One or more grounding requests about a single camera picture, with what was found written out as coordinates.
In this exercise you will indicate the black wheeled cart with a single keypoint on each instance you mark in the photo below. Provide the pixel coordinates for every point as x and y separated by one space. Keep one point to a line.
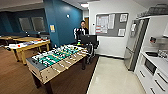
88 40

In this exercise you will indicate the person in dark jacket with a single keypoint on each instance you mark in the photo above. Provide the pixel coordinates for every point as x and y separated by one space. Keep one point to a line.
81 30

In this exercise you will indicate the foosball table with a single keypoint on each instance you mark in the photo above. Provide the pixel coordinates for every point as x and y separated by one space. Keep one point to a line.
53 60

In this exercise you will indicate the grey bulletin board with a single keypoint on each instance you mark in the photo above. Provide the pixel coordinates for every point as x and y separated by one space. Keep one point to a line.
111 25

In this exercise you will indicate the yellow pillar sign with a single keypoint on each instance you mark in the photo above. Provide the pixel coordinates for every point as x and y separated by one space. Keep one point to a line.
52 28

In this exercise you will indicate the stainless steel refrigerator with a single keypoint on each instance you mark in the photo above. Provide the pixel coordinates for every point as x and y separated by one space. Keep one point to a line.
133 45

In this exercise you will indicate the interior glass window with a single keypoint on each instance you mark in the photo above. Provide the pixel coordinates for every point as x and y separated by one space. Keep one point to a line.
38 24
25 24

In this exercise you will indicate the yellow air hockey table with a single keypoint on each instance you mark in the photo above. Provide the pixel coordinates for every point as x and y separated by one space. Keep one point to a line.
30 45

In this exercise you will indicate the long wooden table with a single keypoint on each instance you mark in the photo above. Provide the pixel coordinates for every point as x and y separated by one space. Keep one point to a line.
23 38

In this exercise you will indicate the black built-in microwave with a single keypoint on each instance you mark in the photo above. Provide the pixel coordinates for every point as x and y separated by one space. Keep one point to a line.
150 66

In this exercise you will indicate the white drawer unit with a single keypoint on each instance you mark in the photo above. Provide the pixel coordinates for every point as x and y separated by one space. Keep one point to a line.
146 81

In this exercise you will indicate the dark coffee machine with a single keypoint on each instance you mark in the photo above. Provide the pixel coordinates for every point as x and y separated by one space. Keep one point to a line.
158 40

